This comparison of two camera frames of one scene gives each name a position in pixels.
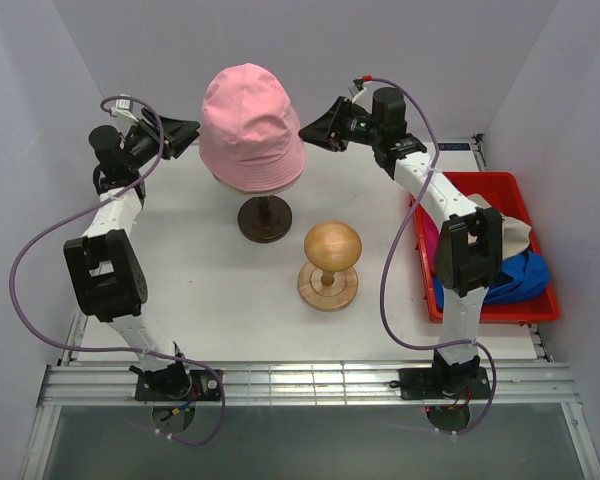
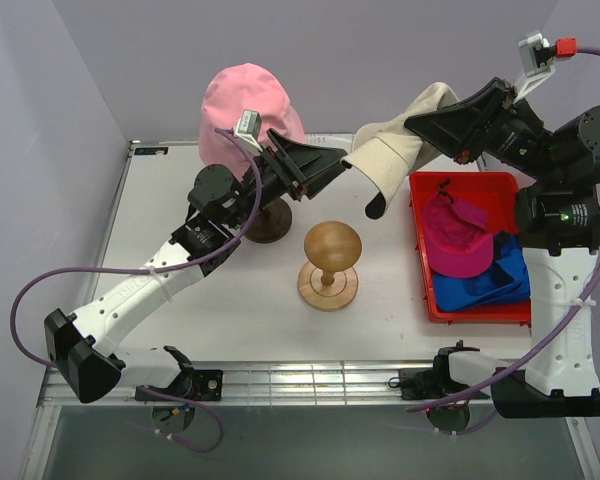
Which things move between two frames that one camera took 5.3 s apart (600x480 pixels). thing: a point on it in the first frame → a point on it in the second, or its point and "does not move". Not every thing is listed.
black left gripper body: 159,133 → 284,170
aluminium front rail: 305,385 does not move
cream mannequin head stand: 264,219 does not move
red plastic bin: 503,191 does not move
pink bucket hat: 250,134 does not move
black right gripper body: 338,125 → 493,120
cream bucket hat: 515,237 → 384,152
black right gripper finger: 330,129 → 457,130
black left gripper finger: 177,134 → 308,167
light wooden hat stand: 329,281 does not move
